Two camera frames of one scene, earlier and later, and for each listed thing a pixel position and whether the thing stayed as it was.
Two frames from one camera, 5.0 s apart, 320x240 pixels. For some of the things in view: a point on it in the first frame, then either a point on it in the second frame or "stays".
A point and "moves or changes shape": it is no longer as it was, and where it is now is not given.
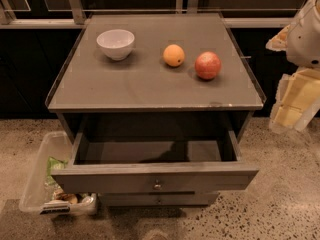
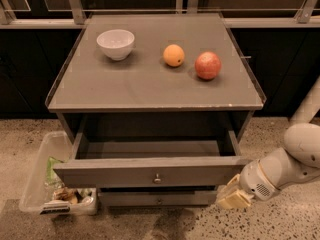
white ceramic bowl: (116, 43) stays
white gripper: (306, 44) -> (256, 179)
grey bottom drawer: (158, 198) stays
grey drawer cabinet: (148, 133) stays
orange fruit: (173, 55) stays
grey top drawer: (154, 162) moves or changes shape
